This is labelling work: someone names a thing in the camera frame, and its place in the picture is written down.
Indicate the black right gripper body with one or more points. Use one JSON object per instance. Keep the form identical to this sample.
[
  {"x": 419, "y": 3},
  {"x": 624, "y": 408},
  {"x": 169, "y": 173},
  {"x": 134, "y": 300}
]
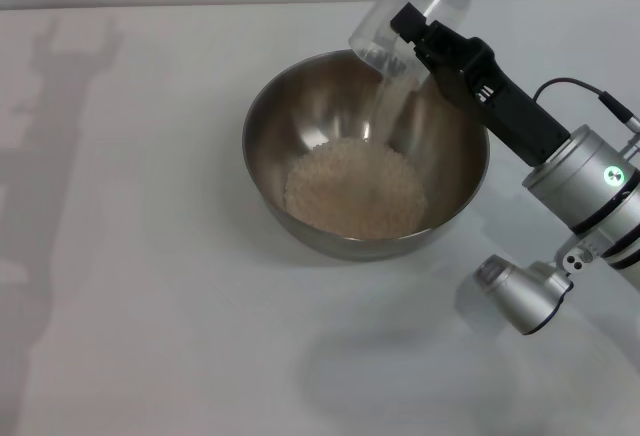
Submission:
[{"x": 495, "y": 91}]

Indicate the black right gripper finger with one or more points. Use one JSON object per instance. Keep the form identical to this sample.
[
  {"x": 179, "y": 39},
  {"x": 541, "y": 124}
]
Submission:
[{"x": 410, "y": 21}]

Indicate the clear plastic measuring cup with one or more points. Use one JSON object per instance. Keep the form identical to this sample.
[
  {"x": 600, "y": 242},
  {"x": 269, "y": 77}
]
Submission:
[{"x": 445, "y": 1}]

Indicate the stainless steel mixing bowl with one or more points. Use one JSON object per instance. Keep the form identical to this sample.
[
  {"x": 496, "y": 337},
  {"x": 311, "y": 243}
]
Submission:
[{"x": 300, "y": 121}]

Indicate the white uncooked rice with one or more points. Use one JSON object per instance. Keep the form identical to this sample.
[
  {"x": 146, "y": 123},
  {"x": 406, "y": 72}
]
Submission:
[{"x": 350, "y": 191}]

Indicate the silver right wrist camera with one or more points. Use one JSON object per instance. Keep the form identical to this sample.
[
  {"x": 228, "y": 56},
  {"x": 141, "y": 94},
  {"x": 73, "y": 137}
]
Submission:
[{"x": 520, "y": 288}]

